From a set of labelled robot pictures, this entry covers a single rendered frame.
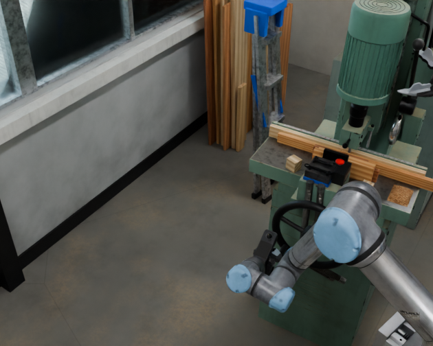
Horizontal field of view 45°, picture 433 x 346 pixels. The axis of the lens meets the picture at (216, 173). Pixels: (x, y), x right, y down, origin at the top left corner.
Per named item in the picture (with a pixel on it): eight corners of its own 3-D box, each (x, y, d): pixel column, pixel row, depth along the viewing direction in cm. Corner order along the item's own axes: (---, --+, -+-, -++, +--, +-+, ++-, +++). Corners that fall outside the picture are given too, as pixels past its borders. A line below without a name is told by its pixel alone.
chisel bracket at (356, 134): (337, 148, 189) (341, 128, 184) (349, 130, 199) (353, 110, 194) (357, 154, 187) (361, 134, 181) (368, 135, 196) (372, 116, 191)
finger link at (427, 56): (423, 36, 157) (443, 56, 153) (421, 47, 162) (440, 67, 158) (414, 41, 157) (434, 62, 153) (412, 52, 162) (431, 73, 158)
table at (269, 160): (236, 185, 195) (237, 171, 191) (270, 143, 216) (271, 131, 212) (400, 244, 172) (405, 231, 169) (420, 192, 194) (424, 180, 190)
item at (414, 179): (276, 141, 206) (278, 133, 204) (278, 139, 208) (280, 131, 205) (440, 194, 184) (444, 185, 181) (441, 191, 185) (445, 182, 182)
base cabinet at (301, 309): (256, 316, 249) (269, 206, 205) (301, 241, 289) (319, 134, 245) (347, 359, 233) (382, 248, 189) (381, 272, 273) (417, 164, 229)
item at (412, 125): (390, 138, 199) (397, 111, 192) (394, 130, 204) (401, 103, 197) (414, 145, 196) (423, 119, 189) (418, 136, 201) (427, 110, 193)
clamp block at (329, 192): (294, 199, 184) (297, 179, 179) (308, 178, 194) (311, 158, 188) (335, 213, 179) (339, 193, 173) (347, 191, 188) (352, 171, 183)
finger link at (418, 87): (398, 82, 154) (429, 73, 152) (396, 92, 159) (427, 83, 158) (401, 91, 152) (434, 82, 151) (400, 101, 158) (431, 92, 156)
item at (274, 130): (268, 136, 209) (269, 125, 206) (270, 134, 211) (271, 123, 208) (421, 185, 188) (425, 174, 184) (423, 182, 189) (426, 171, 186)
